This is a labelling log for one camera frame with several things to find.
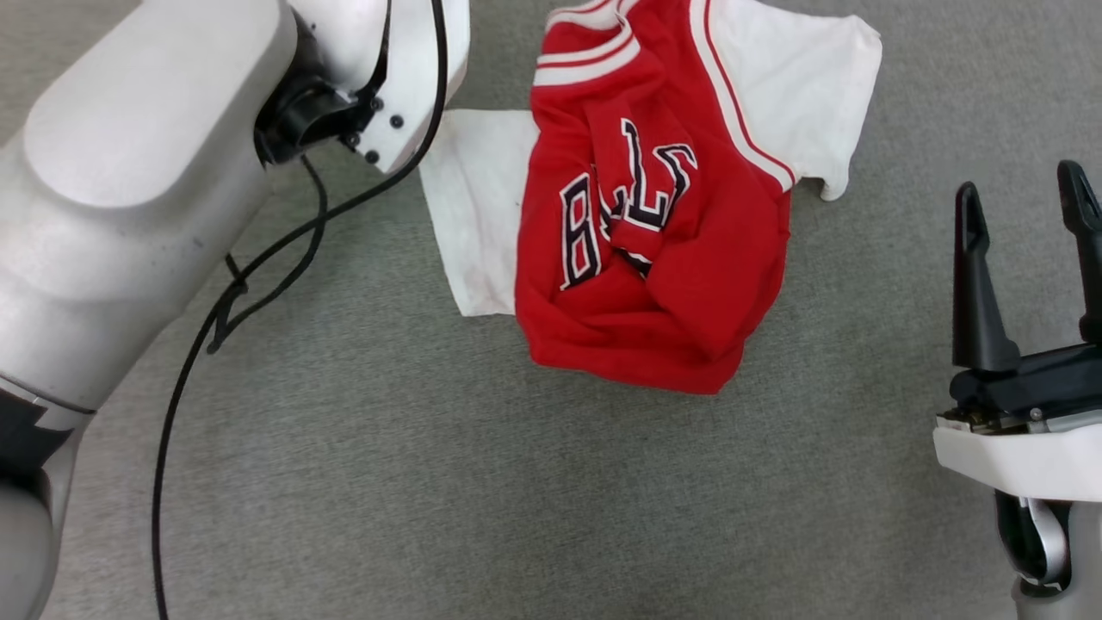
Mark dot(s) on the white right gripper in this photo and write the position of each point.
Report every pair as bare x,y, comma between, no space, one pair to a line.
1024,456

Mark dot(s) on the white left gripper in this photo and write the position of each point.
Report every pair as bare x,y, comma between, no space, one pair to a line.
417,77

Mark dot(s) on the red white basketball jersey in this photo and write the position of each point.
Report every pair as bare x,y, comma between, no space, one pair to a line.
654,327

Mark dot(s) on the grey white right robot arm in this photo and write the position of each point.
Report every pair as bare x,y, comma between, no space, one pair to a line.
1076,568

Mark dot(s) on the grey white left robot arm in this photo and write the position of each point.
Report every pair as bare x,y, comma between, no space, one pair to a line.
129,172

